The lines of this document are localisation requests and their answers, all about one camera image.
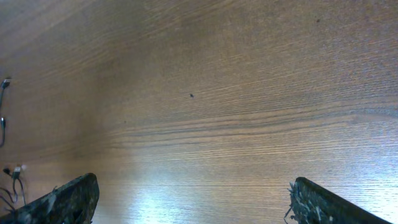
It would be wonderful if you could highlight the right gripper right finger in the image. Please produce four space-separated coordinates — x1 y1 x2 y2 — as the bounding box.
284 177 390 224

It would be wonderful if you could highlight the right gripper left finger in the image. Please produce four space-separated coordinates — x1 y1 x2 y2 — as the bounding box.
1 173 100 224

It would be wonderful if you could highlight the black USB cable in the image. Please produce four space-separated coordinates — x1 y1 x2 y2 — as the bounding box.
0 164 28 211

